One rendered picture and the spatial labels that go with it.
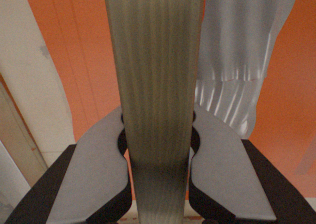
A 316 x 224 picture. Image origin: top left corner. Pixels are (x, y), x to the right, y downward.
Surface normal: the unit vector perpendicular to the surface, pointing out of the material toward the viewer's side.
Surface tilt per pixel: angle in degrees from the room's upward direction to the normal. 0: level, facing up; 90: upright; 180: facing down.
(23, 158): 90
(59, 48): 0
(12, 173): 0
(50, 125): 0
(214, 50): 39
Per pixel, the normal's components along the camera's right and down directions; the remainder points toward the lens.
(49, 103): 0.01, 0.51
